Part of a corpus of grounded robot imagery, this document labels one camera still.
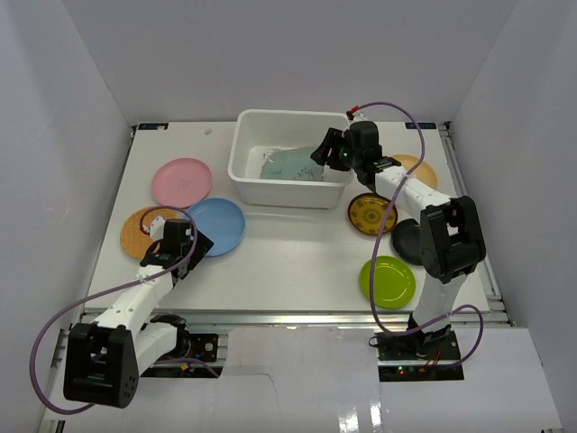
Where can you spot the brown gold patterned plate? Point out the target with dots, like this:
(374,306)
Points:
(366,213)

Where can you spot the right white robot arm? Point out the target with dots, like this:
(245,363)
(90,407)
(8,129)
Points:
(451,242)

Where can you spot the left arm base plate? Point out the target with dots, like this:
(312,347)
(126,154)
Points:
(202,347)

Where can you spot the orange woven round plate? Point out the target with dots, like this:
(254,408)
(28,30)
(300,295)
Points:
(134,241)

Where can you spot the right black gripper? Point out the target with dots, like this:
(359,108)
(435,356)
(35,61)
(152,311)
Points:
(334,140)

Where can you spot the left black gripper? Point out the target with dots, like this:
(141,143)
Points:
(195,253)

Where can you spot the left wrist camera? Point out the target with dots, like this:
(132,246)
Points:
(155,229)

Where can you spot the tan yellow round plate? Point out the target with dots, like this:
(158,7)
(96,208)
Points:
(424,172)

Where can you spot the lime green round plate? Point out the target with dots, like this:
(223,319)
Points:
(394,283)

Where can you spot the black round plate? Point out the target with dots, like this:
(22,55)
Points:
(405,241)

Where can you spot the white plastic bin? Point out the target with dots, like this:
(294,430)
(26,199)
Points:
(260,131)

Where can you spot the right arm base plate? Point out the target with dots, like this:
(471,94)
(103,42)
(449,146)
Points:
(402,359)

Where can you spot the right blue corner label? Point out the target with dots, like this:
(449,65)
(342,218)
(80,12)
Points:
(421,125)

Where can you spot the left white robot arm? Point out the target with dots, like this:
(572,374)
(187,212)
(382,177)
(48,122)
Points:
(106,357)

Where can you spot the blue round plate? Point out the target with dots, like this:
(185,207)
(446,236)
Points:
(222,221)

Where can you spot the pink round plate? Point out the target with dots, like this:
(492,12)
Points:
(181,182)

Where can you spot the teal rectangular divided plate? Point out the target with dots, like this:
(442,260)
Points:
(292,165)

